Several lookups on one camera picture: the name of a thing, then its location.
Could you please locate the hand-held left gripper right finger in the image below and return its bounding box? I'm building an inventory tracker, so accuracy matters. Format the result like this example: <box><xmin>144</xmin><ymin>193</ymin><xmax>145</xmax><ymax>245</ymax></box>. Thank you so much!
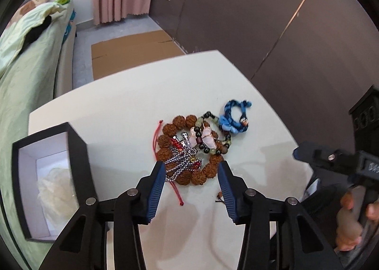
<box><xmin>217</xmin><ymin>160</ymin><xmax>344</xmax><ymax>270</ymax></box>

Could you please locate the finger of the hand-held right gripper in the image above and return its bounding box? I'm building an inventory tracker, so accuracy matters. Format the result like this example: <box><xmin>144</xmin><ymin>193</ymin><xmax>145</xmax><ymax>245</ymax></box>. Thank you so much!
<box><xmin>293</xmin><ymin>141</ymin><xmax>363</xmax><ymax>171</ymax></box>

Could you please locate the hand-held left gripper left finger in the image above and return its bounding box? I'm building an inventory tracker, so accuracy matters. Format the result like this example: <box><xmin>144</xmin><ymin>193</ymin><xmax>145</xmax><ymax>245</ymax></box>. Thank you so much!
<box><xmin>38</xmin><ymin>161</ymin><xmax>166</xmax><ymax>270</ymax></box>

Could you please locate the silver chain necklace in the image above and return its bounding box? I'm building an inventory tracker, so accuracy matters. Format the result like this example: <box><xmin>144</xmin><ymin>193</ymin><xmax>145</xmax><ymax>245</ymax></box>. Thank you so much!
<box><xmin>164</xmin><ymin>132</ymin><xmax>205</xmax><ymax>183</ymax></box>

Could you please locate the red string bracelet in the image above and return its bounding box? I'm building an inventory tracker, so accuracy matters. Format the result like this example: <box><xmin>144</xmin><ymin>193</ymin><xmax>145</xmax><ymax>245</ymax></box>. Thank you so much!
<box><xmin>152</xmin><ymin>120</ymin><xmax>205</xmax><ymax>206</ymax></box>

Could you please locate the butterfly charm bead bracelet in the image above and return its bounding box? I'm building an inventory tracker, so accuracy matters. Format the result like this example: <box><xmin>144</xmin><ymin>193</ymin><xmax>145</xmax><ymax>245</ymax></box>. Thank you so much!
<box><xmin>189</xmin><ymin>111</ymin><xmax>232</xmax><ymax>155</ymax></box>

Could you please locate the brown seed bead bracelet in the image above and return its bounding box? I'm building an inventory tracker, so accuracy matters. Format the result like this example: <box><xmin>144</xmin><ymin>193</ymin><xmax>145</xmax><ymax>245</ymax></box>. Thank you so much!
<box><xmin>156</xmin><ymin>114</ymin><xmax>226</xmax><ymax>186</ymax></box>

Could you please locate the blue braided bracelet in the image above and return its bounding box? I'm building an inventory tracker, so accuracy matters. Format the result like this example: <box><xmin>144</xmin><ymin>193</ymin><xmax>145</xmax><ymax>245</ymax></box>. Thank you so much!
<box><xmin>218</xmin><ymin>99</ymin><xmax>253</xmax><ymax>135</ymax></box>

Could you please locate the black jewelry box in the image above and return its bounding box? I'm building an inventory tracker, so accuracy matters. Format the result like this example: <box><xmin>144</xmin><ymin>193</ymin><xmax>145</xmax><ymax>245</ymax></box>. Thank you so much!
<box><xmin>12</xmin><ymin>122</ymin><xmax>99</xmax><ymax>243</ymax></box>

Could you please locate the person's right hand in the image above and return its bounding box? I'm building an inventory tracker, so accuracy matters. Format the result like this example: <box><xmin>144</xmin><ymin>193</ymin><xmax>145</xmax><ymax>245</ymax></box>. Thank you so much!
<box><xmin>336</xmin><ymin>186</ymin><xmax>379</xmax><ymax>252</ymax></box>

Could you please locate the dark cloth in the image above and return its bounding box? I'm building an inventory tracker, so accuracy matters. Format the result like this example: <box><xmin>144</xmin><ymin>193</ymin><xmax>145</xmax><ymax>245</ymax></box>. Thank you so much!
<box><xmin>300</xmin><ymin>183</ymin><xmax>345</xmax><ymax>223</ymax></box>

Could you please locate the white tissue paper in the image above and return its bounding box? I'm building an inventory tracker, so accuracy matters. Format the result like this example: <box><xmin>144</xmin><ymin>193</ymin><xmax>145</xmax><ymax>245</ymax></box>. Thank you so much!
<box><xmin>37</xmin><ymin>168</ymin><xmax>80</xmax><ymax>229</ymax></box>

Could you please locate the flat cardboard sheet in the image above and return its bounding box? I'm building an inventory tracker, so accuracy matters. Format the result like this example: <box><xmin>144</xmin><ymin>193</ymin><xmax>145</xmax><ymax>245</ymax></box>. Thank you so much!
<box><xmin>91</xmin><ymin>30</ymin><xmax>185</xmax><ymax>81</ymax></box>

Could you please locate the bed with green blanket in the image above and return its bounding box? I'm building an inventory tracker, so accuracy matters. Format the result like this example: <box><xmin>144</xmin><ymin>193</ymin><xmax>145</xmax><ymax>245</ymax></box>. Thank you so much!
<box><xmin>0</xmin><ymin>3</ymin><xmax>77</xmax><ymax>261</ymax></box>

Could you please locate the black cloth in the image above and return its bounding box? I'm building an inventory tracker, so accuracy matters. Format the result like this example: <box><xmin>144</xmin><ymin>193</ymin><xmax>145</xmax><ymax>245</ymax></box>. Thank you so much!
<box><xmin>24</xmin><ymin>15</ymin><xmax>52</xmax><ymax>47</ymax></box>

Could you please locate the light green duvet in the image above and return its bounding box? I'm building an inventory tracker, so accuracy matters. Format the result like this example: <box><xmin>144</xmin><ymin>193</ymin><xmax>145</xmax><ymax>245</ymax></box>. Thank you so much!
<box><xmin>0</xmin><ymin>2</ymin><xmax>68</xmax><ymax>78</ymax></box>

